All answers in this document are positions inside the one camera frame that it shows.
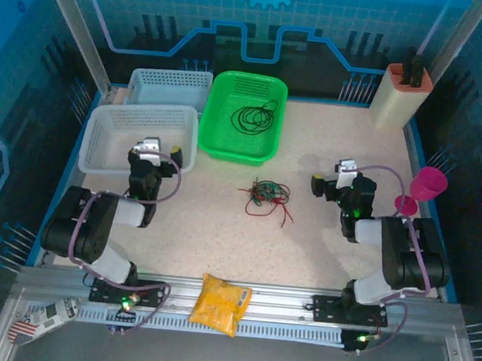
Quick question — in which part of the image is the long red cable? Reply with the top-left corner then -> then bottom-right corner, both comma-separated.
243,187 -> 298,229

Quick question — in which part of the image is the thin black cable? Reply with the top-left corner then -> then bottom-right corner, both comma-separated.
249,179 -> 286,204

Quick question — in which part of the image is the green cable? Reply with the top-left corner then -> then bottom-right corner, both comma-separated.
247,176 -> 288,203
248,175 -> 283,202

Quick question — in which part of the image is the green plastic basket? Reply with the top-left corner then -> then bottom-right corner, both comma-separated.
194,67 -> 292,172

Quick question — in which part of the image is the small pale perforated basket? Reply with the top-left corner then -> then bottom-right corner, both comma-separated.
124,64 -> 215,114

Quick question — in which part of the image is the large white plastic basket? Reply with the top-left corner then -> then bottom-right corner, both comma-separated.
76,96 -> 202,185

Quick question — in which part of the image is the pink plastic goblet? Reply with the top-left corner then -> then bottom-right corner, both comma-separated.
393,163 -> 451,220

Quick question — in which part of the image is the wooden block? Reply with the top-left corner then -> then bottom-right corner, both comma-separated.
105,85 -> 132,107

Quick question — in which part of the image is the beige knife block orange top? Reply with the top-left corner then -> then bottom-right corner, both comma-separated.
369,61 -> 437,135

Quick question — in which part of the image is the small circuit board green light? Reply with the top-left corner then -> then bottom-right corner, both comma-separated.
342,328 -> 381,357
115,294 -> 141,323

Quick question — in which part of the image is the yellow snack bag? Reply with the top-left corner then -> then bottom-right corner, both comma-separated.
186,271 -> 255,340

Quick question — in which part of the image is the flag print crumpled package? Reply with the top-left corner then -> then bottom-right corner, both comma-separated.
6,292 -> 82,351

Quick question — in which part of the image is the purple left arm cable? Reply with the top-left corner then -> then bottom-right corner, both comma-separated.
61,144 -> 185,341

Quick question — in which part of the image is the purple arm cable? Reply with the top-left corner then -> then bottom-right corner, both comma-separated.
340,163 -> 443,358
61,144 -> 185,341

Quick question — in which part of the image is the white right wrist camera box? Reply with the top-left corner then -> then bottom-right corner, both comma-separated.
333,157 -> 360,190

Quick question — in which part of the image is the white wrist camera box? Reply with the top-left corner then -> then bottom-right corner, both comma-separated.
131,135 -> 163,167
333,157 -> 360,190

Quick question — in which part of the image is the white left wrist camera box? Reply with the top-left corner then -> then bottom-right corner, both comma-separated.
131,135 -> 163,167

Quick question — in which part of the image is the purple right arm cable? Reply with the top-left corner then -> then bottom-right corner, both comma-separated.
340,163 -> 443,358

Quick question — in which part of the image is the coiled black cable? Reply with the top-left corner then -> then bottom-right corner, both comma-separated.
229,96 -> 279,137

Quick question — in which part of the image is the aluminium rail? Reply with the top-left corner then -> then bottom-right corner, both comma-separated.
13,261 -> 464,341

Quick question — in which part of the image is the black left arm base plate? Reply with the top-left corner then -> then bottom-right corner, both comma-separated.
88,274 -> 169,310

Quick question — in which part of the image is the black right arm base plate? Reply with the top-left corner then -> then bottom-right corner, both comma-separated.
310,295 -> 390,329

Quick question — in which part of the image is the black knife handle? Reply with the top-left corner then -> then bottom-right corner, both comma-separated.
400,45 -> 417,86
410,54 -> 426,88

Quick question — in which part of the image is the grey slotted cable duct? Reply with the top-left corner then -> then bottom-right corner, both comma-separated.
74,304 -> 347,348

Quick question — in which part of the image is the aluminium frame post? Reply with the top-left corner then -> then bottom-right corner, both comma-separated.
426,0 -> 482,84
25,0 -> 119,95

